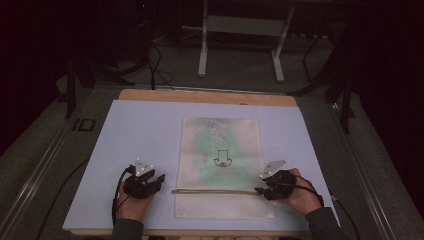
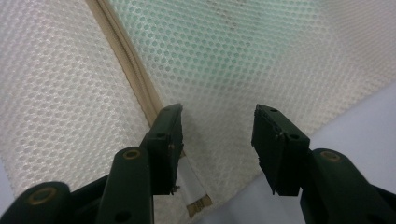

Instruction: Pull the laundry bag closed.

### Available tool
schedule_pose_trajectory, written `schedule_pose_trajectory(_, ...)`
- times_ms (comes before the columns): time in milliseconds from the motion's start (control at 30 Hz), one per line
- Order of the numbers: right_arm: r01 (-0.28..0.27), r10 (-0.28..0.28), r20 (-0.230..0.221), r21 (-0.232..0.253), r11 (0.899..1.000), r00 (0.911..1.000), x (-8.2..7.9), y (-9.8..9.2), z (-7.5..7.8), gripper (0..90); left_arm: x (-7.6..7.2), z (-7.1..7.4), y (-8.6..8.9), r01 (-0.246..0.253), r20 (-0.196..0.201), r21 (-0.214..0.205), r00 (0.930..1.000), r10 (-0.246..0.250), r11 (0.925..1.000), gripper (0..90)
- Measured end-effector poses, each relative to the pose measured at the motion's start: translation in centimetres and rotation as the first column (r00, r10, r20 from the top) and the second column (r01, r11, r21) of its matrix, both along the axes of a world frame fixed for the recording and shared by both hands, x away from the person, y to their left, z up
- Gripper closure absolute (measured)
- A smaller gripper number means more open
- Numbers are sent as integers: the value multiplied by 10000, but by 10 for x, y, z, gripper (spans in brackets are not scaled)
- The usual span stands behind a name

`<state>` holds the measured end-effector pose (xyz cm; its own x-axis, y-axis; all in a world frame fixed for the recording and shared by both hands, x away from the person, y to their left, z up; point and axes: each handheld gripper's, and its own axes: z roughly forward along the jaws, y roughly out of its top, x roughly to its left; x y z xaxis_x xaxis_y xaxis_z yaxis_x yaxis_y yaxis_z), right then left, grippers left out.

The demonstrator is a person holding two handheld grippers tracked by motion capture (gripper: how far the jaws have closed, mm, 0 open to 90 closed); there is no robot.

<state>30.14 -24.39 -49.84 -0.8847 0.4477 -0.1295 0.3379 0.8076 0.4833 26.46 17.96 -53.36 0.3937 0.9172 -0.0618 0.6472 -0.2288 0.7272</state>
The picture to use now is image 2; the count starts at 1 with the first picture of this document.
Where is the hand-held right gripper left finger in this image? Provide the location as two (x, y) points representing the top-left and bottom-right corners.
(139, 103), (185, 196)

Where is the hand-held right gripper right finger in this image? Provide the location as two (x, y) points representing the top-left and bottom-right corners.
(250, 104), (311, 197)

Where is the clear plastic zip bag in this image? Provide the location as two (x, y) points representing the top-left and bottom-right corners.
(0, 0), (396, 224)

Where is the light blue foam mat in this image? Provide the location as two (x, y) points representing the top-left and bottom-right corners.
(0, 79), (396, 224)

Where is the green garment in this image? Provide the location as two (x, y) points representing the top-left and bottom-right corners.
(106, 0), (316, 105)

